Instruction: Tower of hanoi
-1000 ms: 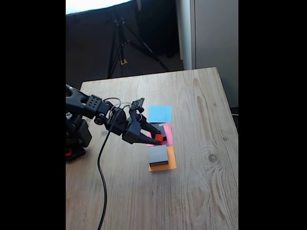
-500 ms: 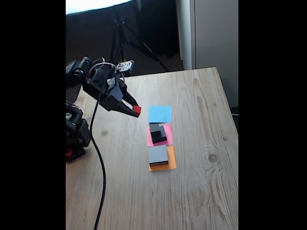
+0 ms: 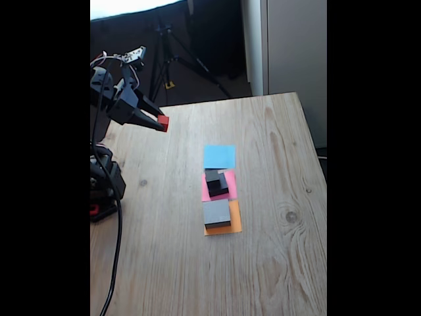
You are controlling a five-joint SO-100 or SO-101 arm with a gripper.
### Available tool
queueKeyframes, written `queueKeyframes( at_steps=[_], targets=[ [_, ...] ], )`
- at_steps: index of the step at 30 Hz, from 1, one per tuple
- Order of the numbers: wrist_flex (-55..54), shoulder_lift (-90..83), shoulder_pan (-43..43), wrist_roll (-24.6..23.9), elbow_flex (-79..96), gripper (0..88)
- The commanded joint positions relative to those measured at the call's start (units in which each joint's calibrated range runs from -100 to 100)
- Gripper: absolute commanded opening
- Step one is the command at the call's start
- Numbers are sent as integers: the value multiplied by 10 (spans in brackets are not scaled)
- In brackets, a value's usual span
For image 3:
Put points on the large grey block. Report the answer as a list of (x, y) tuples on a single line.
[(215, 212)]

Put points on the bright white light panel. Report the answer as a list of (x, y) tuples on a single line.
[(131, 6)]

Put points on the orange paper sheet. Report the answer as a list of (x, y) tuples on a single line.
[(236, 224)]

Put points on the white cabinet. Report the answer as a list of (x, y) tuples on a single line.
[(296, 49)]

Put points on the pink paper sheet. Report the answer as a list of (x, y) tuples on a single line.
[(232, 184)]

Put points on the small dark cube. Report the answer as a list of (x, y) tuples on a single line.
[(212, 176)]

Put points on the small red cube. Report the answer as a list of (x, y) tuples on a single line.
[(163, 121)]

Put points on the yellow tape under tall tripod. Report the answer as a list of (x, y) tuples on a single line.
[(169, 85)]

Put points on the medium dark block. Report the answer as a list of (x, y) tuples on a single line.
[(222, 187)]

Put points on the blue paper sheet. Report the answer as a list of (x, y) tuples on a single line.
[(219, 157)]

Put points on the tall black tripod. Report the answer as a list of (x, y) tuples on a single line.
[(184, 59)]

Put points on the small wrist camera board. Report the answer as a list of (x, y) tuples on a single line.
[(133, 55)]

